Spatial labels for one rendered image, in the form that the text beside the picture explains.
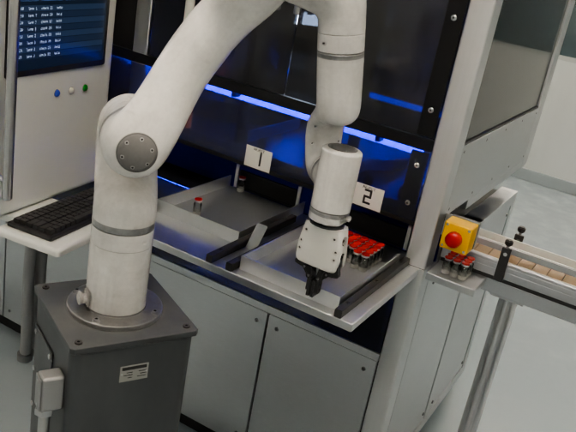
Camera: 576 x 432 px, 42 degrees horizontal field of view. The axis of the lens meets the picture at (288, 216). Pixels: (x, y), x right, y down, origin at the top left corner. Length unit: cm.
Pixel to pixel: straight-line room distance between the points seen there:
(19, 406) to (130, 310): 127
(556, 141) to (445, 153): 469
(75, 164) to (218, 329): 66
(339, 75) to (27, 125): 94
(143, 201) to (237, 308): 90
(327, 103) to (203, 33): 28
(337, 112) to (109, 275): 53
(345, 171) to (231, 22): 37
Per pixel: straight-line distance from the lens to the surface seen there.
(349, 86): 143
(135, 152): 131
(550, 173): 656
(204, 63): 135
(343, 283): 176
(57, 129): 216
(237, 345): 231
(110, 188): 144
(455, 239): 185
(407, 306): 199
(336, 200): 150
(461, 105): 182
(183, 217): 194
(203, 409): 250
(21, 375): 287
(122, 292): 148
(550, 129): 650
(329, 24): 141
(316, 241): 156
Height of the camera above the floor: 163
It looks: 21 degrees down
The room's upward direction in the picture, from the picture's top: 11 degrees clockwise
